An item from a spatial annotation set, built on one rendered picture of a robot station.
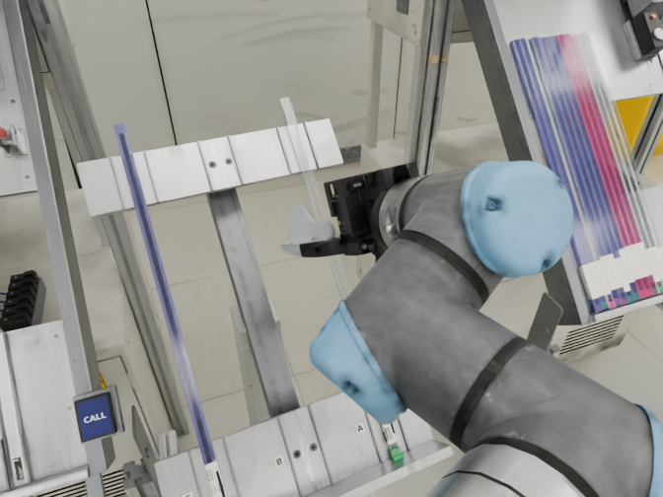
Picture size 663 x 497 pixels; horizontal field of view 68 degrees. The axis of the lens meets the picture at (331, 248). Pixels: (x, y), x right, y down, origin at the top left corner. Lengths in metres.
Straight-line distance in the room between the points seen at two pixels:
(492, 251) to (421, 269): 0.04
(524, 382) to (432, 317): 0.06
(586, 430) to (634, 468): 0.02
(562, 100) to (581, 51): 0.12
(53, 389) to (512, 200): 0.61
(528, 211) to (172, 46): 2.22
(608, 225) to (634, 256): 0.07
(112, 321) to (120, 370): 0.10
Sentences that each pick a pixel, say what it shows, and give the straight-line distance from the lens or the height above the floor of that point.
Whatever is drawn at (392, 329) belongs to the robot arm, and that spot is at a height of 1.11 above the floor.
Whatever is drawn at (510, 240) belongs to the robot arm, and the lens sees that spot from 0.31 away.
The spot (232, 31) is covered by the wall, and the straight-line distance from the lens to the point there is 2.46.
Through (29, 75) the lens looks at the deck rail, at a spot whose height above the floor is 1.10.
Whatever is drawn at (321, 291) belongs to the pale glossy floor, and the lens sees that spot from 1.96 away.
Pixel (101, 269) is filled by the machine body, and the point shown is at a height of 0.62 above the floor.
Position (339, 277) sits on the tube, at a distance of 0.66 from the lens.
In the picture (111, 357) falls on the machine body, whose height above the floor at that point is 0.59.
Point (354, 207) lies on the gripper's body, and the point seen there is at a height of 1.06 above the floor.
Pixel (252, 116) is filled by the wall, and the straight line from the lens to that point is 2.59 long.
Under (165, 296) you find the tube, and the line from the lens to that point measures 0.62.
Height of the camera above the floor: 1.32
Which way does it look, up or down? 37 degrees down
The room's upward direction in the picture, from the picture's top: straight up
